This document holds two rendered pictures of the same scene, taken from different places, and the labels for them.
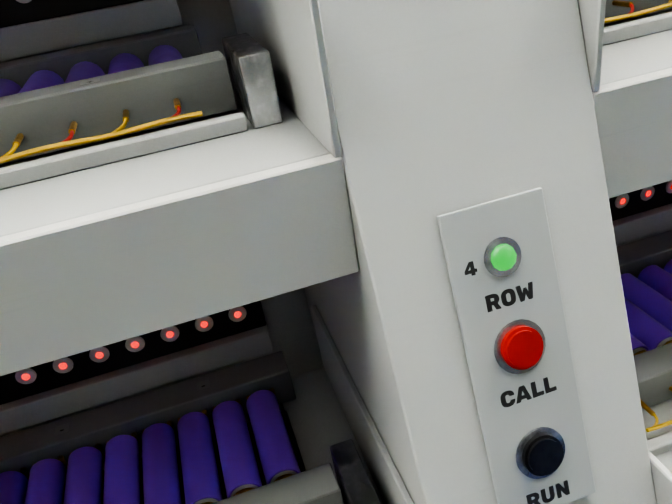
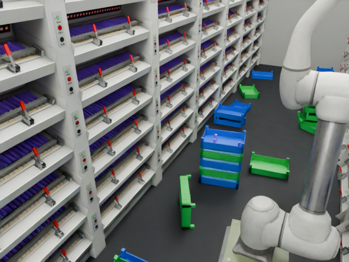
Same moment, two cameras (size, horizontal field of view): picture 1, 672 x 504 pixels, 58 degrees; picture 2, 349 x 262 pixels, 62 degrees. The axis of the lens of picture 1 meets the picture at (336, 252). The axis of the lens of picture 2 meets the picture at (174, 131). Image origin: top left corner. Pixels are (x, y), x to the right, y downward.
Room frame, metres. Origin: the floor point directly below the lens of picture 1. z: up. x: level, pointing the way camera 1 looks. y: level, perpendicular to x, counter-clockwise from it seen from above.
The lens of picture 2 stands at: (-0.94, 1.28, 1.45)
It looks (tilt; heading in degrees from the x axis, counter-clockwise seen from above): 29 degrees down; 307
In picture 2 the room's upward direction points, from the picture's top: straight up
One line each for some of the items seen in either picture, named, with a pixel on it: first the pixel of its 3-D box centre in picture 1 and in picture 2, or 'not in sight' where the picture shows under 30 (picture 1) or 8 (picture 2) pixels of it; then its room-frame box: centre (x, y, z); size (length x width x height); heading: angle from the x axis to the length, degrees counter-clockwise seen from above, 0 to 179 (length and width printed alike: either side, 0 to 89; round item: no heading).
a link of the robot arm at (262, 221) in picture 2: not in sight; (261, 220); (-0.69, 0.29, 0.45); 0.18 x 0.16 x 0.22; 9
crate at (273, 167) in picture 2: not in sight; (269, 165); (-0.40, -0.73, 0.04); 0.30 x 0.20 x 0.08; 18
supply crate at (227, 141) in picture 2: not in sight; (223, 139); (-0.14, -0.39, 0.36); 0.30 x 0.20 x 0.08; 22
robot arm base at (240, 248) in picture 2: not in sight; (257, 238); (-0.68, 0.27, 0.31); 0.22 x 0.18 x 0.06; 99
